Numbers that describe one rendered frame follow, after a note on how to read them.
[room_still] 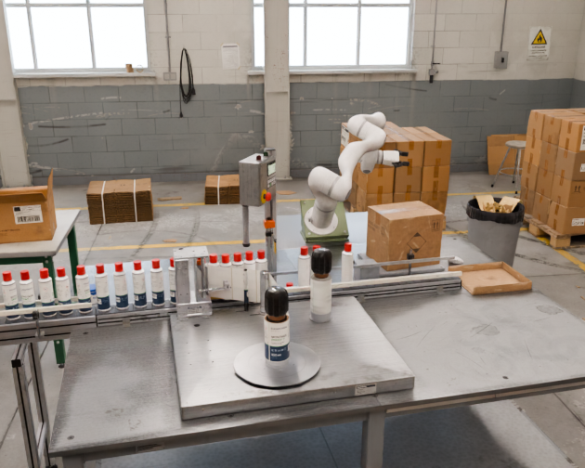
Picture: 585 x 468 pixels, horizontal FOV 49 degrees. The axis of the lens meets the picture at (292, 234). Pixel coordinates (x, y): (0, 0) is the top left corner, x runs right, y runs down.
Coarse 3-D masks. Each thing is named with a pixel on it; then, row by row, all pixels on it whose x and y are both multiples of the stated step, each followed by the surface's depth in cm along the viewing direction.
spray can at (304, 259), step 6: (306, 246) 283; (306, 252) 282; (300, 258) 283; (306, 258) 282; (300, 264) 283; (306, 264) 283; (300, 270) 284; (306, 270) 284; (300, 276) 285; (306, 276) 285; (300, 282) 286; (306, 282) 286
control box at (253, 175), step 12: (252, 156) 276; (240, 168) 268; (252, 168) 266; (264, 168) 269; (240, 180) 270; (252, 180) 268; (264, 180) 270; (240, 192) 272; (252, 192) 270; (264, 192) 271; (240, 204) 274; (252, 204) 271
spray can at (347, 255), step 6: (348, 246) 286; (348, 252) 287; (342, 258) 289; (348, 258) 287; (342, 264) 290; (348, 264) 288; (342, 270) 291; (348, 270) 289; (342, 276) 291; (348, 276) 290
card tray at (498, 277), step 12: (480, 264) 322; (492, 264) 323; (504, 264) 322; (468, 276) 316; (480, 276) 316; (492, 276) 316; (504, 276) 316; (516, 276) 313; (468, 288) 302; (480, 288) 295; (492, 288) 297; (504, 288) 298; (516, 288) 300; (528, 288) 302
